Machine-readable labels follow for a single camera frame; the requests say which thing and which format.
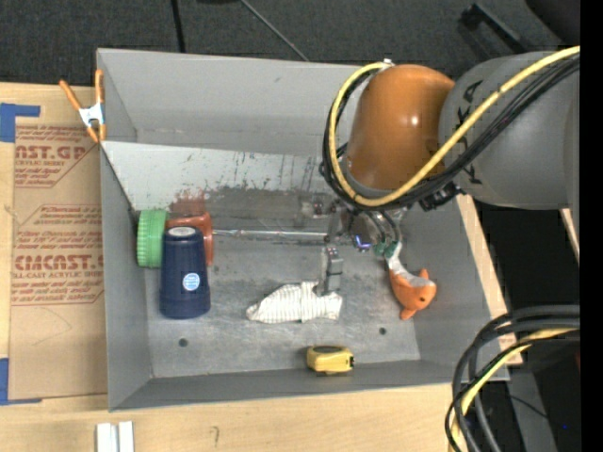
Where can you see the grey metal bin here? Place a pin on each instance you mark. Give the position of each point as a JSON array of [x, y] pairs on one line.
[[264, 342]]

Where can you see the orange plastic cup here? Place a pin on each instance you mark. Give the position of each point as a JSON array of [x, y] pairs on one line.
[[200, 226]]

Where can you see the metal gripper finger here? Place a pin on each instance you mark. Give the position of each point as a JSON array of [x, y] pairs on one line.
[[333, 267]]

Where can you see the dark blue plastic cup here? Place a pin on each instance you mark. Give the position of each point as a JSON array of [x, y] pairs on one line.
[[184, 295]]

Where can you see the yellow tape measure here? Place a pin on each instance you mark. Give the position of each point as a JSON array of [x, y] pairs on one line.
[[327, 359]]

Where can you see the orange and white toy fish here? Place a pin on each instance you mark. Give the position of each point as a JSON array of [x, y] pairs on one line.
[[414, 297]]

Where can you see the white striped cloth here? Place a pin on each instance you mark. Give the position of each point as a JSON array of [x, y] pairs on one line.
[[292, 306]]

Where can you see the green ribbed round lid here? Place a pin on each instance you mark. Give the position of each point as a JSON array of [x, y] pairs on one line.
[[151, 238]]

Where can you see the brown cardboard board red print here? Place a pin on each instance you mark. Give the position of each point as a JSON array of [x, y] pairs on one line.
[[56, 299]]

